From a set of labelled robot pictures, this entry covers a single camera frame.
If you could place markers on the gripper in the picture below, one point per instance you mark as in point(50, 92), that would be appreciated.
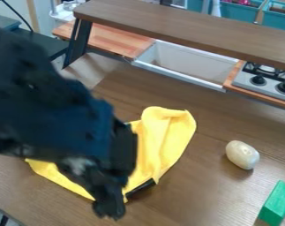
point(122, 147)

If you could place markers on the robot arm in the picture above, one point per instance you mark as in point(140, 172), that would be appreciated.
point(38, 111)

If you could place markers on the yellow cloth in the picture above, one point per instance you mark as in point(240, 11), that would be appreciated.
point(168, 132)

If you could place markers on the toy sink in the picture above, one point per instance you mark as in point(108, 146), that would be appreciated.
point(187, 63)

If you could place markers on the green block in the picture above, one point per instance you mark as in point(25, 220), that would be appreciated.
point(277, 204)

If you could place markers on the wooden shelf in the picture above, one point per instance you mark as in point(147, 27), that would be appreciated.
point(187, 26)

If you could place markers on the toy stove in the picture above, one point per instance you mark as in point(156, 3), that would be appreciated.
point(266, 81)

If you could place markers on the teal bin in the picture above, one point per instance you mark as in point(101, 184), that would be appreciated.
point(280, 16)
point(240, 10)

